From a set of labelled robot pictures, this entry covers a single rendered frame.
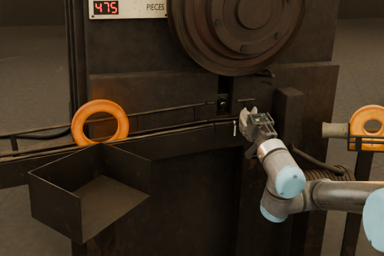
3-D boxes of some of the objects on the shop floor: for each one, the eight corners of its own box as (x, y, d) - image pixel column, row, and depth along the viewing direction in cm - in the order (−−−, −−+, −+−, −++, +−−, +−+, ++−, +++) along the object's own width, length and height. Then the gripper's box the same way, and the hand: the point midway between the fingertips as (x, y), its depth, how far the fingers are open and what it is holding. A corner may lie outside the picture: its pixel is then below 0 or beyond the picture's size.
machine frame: (68, 200, 245) (42, -187, 184) (254, 175, 279) (284, -160, 218) (84, 296, 181) (52, -252, 120) (324, 248, 214) (394, -199, 153)
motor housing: (276, 282, 192) (290, 164, 174) (322, 271, 199) (340, 158, 181) (292, 303, 181) (308, 181, 162) (340, 292, 188) (362, 174, 169)
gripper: (286, 134, 144) (258, 94, 159) (259, 137, 141) (234, 96, 157) (279, 155, 149) (253, 114, 165) (253, 158, 146) (230, 116, 162)
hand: (243, 114), depth 161 cm, fingers closed
